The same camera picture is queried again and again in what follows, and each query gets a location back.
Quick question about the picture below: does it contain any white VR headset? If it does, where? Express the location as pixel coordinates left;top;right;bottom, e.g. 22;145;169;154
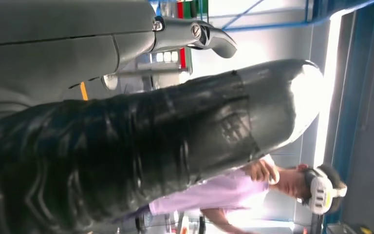
303;168;348;215

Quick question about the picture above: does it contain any blue metal frame rack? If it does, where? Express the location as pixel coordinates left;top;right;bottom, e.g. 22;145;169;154
221;0;374;234

